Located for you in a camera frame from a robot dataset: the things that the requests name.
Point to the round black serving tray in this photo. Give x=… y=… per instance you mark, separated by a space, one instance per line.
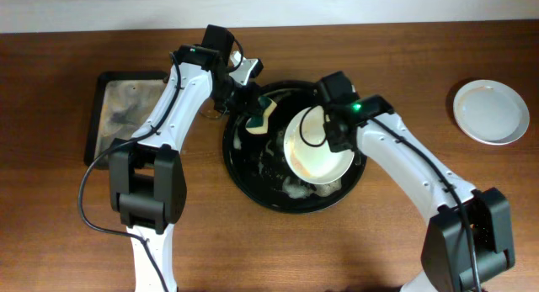
x=257 y=163

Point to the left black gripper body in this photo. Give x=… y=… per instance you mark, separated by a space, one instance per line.
x=242 y=101

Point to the pink white plate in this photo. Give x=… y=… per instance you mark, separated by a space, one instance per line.
x=512 y=138

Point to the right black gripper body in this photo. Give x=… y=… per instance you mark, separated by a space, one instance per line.
x=337 y=137

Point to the green yellow sponge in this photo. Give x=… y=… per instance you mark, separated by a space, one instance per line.
x=258 y=124

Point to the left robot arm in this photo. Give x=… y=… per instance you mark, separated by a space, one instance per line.
x=147 y=184

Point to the rectangular black soapy tray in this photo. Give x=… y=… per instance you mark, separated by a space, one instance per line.
x=122 y=103

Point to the cream plate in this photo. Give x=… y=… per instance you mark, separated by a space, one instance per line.
x=316 y=165

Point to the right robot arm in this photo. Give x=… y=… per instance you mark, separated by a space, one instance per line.
x=469 y=237

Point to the pale green plate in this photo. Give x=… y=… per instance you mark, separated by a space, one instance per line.
x=490 y=110

